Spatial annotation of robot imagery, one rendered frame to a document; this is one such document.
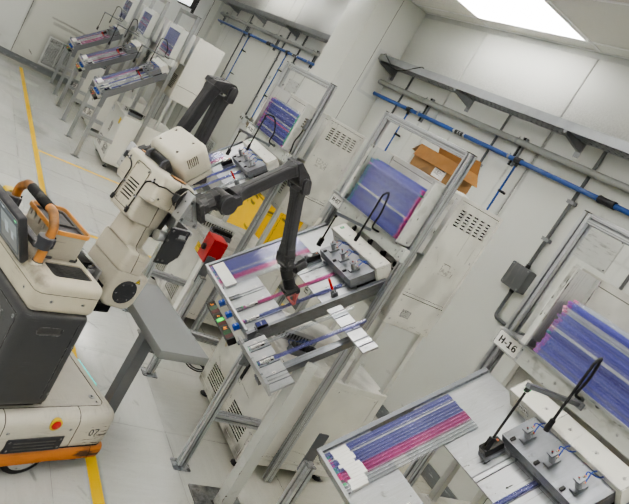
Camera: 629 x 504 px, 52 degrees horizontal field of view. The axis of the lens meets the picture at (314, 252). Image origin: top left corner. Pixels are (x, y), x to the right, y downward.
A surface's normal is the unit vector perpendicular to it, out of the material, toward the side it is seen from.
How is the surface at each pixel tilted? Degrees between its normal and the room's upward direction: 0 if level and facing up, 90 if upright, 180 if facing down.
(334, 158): 90
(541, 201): 90
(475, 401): 45
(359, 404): 90
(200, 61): 90
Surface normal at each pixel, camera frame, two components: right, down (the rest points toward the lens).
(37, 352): 0.64, 0.51
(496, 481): -0.18, -0.83
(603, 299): -0.76, -0.33
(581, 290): 0.40, 0.43
